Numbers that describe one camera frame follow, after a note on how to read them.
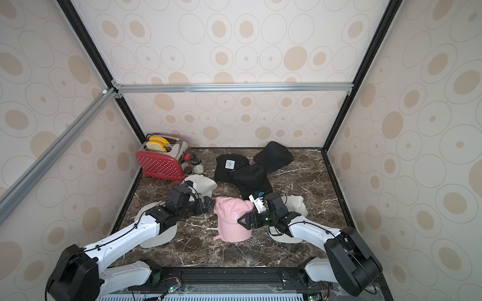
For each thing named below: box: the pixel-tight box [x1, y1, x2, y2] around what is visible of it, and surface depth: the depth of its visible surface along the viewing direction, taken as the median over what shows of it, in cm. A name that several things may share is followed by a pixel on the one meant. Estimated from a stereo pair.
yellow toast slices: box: [145, 136, 171, 153], surface depth 97 cm
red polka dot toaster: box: [136, 133, 191, 182], surface depth 98 cm
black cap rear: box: [252, 141, 294, 174], surface depth 114 cm
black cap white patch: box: [214, 153, 250, 184], surface depth 108 cm
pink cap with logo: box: [213, 196, 255, 243], surface depth 83 cm
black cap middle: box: [230, 164, 274, 200], surface depth 101 cm
